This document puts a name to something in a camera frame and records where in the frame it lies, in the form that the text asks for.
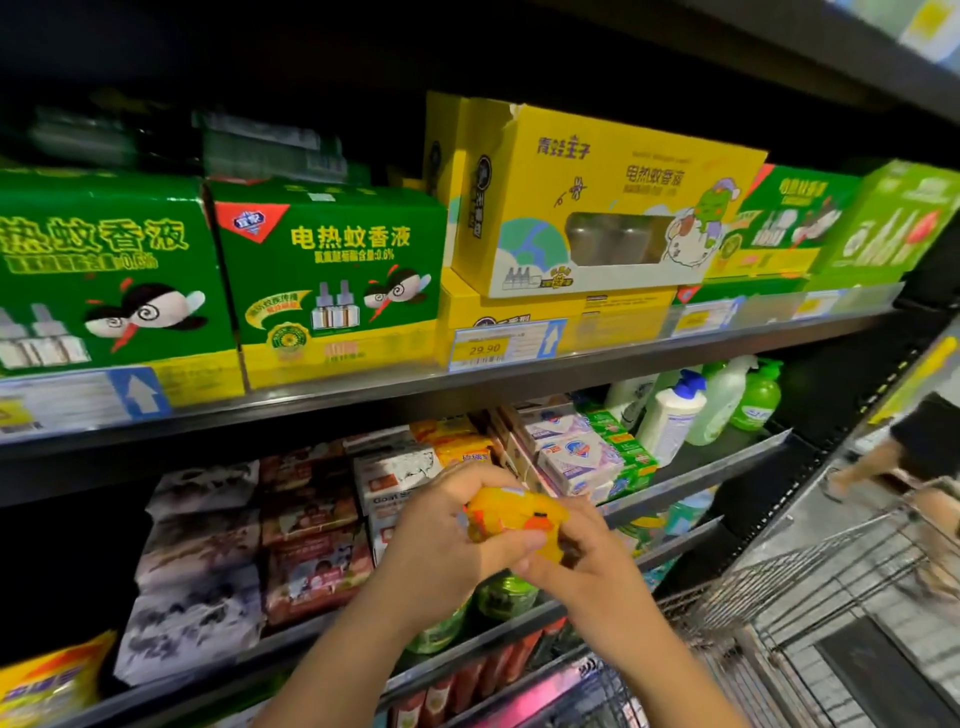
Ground person's left hand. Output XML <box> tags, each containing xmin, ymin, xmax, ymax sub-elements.
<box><xmin>375</xmin><ymin>462</ymin><xmax>549</xmax><ymax>635</ymax></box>

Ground person's right hand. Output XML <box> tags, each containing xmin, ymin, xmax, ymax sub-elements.
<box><xmin>510</xmin><ymin>495</ymin><xmax>665</xmax><ymax>662</ymax></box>

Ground yellow soap packet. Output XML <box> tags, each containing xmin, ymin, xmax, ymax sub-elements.
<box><xmin>0</xmin><ymin>630</ymin><xmax>119</xmax><ymax>728</ymax></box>
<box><xmin>465</xmin><ymin>483</ymin><xmax>572</xmax><ymax>564</ymax></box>

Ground stack of white orange soap boxes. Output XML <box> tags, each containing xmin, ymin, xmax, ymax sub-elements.
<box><xmin>352</xmin><ymin>427</ymin><xmax>452</xmax><ymax>564</ymax></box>

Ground stack of yellow soap boxes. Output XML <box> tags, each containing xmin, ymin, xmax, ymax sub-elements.
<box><xmin>412</xmin><ymin>417</ymin><xmax>497</xmax><ymax>470</ymax></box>

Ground stack of pink soap boxes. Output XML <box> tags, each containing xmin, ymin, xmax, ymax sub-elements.
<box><xmin>258</xmin><ymin>442</ymin><xmax>377</xmax><ymax>629</ymax></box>

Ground stack of white purple soap boxes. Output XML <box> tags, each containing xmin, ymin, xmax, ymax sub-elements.
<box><xmin>502</xmin><ymin>397</ymin><xmax>629</xmax><ymax>504</ymax></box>

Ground stack of green soap boxes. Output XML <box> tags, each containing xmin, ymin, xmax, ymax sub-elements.
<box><xmin>582</xmin><ymin>408</ymin><xmax>662</xmax><ymax>497</ymax></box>

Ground white hand sanitizer bottle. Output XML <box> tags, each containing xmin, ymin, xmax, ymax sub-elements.
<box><xmin>637</xmin><ymin>370</ymin><xmax>710</xmax><ymax>467</ymax></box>
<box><xmin>604</xmin><ymin>375</ymin><xmax>662</xmax><ymax>422</ymax></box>

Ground bright green hand sanitizer bottle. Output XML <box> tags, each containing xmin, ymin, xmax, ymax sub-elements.
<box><xmin>730</xmin><ymin>360</ymin><xmax>786</xmax><ymax>434</ymax></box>

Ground stack of floral soap boxes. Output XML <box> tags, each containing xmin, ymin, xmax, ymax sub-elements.
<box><xmin>112</xmin><ymin>462</ymin><xmax>267</xmax><ymax>689</ymax></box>

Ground pink flat pack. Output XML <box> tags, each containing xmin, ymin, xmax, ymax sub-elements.
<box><xmin>472</xmin><ymin>652</ymin><xmax>602</xmax><ymax>728</ymax></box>

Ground row of red tubes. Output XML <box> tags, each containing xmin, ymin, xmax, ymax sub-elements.
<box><xmin>393</xmin><ymin>615</ymin><xmax>572</xmax><ymax>728</ymax></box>

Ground white blue price tag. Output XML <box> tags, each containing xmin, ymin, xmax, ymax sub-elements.
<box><xmin>667</xmin><ymin>297</ymin><xmax>747</xmax><ymax>339</ymax></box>
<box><xmin>0</xmin><ymin>367</ymin><xmax>174</xmax><ymax>444</ymax></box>
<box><xmin>447</xmin><ymin>318</ymin><xmax>569</xmax><ymax>374</ymax></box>

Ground flat yellow box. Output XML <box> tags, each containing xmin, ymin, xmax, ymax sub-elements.
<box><xmin>438</xmin><ymin>270</ymin><xmax>680</xmax><ymax>374</ymax></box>

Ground green box mosquito print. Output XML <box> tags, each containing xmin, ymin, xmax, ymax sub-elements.
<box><xmin>0</xmin><ymin>168</ymin><xmax>246</xmax><ymax>410</ymax></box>
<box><xmin>210</xmin><ymin>180</ymin><xmax>449</xmax><ymax>392</ymax></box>

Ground green yellow cartoon box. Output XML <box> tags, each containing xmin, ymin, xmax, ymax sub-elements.
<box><xmin>705</xmin><ymin>165</ymin><xmax>864</xmax><ymax>287</ymax></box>

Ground large yellow box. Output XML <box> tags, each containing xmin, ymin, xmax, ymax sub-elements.
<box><xmin>423</xmin><ymin>93</ymin><xmax>770</xmax><ymax>299</ymax></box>

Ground row of dark green packs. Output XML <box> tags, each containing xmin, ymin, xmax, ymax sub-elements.
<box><xmin>0</xmin><ymin>105</ymin><xmax>369</xmax><ymax>189</ymax></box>

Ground green box bottle print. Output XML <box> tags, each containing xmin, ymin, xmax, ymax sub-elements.
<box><xmin>810</xmin><ymin>160</ymin><xmax>960</xmax><ymax>294</ymax></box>

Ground wire basket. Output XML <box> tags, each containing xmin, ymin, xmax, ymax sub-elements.
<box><xmin>517</xmin><ymin>502</ymin><xmax>960</xmax><ymax>728</ymax></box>

